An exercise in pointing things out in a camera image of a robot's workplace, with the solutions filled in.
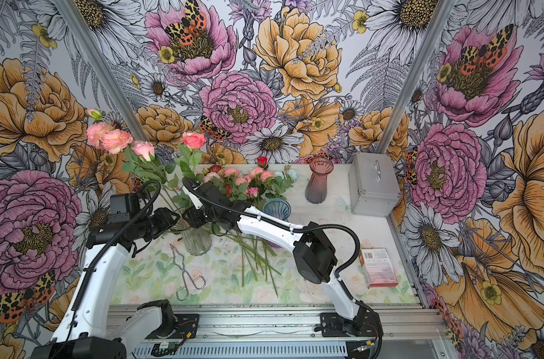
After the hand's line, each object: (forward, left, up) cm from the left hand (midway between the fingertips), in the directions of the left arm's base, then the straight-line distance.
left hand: (175, 226), depth 77 cm
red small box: (-10, -72, -16) cm, 74 cm away
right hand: (+3, -4, 0) cm, 5 cm away
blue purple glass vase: (+8, -35, -1) cm, 36 cm away
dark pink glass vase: (+24, -52, -10) cm, 58 cm away
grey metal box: (+20, -75, -5) cm, 78 cm away
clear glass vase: (+1, -4, -12) cm, 13 cm away
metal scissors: (-12, -5, -20) cm, 24 cm away
